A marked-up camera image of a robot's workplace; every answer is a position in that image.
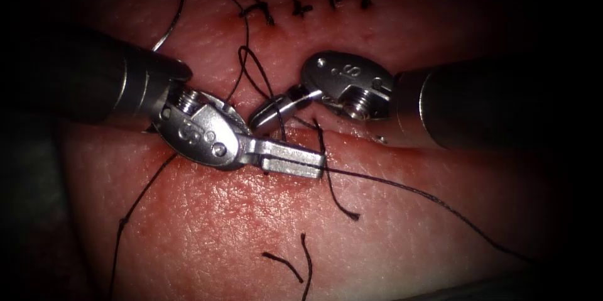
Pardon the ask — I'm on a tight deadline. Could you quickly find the left arm needle driver jaw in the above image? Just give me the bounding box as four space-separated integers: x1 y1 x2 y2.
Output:
260 157 326 180
244 136 327 167

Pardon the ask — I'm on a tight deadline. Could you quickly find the left arm needle driver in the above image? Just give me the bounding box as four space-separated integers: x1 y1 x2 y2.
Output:
150 83 253 172

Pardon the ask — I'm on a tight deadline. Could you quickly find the right arm needle driver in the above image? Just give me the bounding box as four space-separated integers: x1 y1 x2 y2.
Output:
300 50 396 122

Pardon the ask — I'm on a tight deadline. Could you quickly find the right arm needle driver jaw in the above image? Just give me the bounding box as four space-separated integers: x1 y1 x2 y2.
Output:
248 84 315 119
249 95 325 135

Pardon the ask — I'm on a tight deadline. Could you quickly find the black stitching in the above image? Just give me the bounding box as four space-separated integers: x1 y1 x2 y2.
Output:
239 0 373 27

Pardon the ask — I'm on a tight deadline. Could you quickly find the tissue pad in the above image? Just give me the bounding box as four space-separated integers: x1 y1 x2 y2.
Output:
46 0 566 301

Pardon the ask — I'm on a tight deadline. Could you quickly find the short black thread piece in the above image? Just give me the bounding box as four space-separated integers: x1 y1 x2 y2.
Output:
299 233 314 301
261 251 306 285

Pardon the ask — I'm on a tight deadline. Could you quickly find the curved steel needle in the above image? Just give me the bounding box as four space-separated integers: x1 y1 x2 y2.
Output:
150 0 188 53

